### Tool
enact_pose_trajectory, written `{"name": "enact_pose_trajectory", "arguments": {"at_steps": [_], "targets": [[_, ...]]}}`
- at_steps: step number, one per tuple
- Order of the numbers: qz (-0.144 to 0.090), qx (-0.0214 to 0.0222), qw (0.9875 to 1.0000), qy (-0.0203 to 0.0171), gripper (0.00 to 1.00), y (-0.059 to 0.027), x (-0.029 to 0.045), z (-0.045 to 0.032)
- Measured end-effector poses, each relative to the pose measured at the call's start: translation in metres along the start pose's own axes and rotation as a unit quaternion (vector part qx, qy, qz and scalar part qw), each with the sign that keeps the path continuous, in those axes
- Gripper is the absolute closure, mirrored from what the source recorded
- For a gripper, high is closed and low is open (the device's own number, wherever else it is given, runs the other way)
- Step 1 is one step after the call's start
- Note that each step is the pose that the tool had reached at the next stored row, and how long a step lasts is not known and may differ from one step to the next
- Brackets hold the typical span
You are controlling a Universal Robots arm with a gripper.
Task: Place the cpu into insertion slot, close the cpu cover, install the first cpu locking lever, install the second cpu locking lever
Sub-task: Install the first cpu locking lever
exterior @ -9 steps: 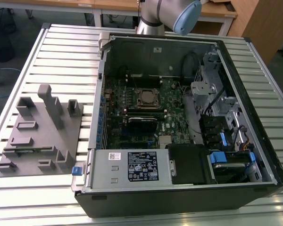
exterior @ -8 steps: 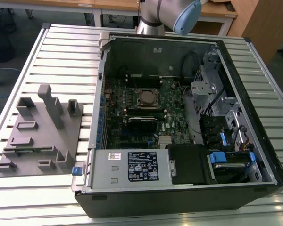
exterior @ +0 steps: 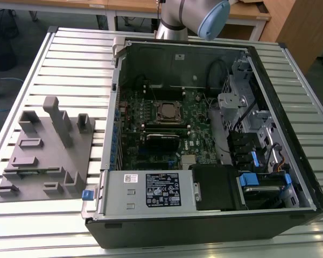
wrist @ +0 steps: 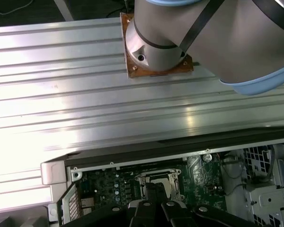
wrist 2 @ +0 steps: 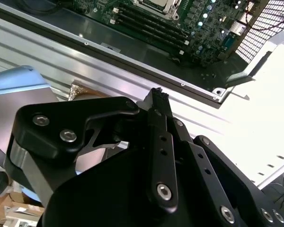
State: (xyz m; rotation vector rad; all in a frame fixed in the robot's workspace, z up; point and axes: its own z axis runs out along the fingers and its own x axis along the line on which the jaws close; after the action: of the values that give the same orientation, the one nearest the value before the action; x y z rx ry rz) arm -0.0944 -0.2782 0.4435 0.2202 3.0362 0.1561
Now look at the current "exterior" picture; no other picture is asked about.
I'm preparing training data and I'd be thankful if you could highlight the thick black power cable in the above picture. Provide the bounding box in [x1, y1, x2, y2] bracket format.
[232, 96, 259, 133]

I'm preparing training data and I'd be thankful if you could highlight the grey parts rack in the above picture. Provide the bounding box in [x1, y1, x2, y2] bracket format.
[0, 96, 96, 203]

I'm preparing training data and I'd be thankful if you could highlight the silver metal bracket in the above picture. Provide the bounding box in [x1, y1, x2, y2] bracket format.
[217, 92, 247, 110]

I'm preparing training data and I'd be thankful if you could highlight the blue disk bay latch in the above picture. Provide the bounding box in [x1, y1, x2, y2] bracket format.
[249, 150, 260, 168]

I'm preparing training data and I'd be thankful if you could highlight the CPU socket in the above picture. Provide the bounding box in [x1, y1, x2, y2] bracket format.
[155, 99, 188, 126]

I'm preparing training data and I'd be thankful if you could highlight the black disk bay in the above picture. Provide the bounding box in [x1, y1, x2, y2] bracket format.
[227, 131, 264, 167]

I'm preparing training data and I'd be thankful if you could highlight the black office chair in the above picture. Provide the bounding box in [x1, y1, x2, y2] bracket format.
[0, 8, 20, 72]

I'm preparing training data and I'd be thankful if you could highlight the metal socket cover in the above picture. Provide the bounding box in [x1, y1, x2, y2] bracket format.
[156, 101, 185, 124]

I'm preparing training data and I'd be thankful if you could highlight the blue floor cable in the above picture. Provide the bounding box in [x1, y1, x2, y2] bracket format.
[0, 76, 25, 112]

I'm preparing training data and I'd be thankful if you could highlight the black PC case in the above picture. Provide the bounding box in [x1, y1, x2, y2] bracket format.
[80, 36, 323, 249]

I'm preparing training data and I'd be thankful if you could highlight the silver chipset heatsink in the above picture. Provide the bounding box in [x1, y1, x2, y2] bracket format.
[181, 154, 197, 165]

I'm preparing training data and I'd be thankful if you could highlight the green RAM stick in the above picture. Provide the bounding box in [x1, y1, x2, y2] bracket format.
[144, 123, 191, 133]
[17, 169, 41, 176]

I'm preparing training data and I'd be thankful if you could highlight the hard disk in blue carrier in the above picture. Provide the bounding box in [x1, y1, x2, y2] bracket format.
[236, 171, 293, 210]

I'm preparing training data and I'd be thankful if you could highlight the coloured wire bundle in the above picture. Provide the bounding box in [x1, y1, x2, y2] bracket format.
[269, 142, 289, 173]

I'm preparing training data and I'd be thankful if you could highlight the silver power supply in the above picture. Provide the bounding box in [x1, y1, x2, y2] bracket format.
[95, 169, 199, 216]

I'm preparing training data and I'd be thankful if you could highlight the green motherboard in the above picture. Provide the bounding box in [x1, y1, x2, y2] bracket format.
[118, 87, 226, 171]

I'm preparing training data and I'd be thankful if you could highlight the wooden desk white frame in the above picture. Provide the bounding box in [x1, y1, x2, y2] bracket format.
[0, 0, 116, 31]
[107, 0, 272, 41]

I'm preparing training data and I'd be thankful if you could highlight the grey case latch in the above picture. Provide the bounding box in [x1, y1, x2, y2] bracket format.
[111, 37, 131, 59]

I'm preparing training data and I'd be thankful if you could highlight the black graphics card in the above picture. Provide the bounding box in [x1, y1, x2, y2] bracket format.
[144, 132, 181, 156]

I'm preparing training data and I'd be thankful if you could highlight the wooden cabinet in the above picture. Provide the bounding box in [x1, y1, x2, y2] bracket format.
[262, 0, 323, 73]

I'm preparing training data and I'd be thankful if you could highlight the square CPU chip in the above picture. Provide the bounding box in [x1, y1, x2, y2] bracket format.
[161, 103, 179, 119]

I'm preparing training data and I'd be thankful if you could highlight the black looped cable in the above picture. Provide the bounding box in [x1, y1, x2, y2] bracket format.
[206, 58, 230, 91]

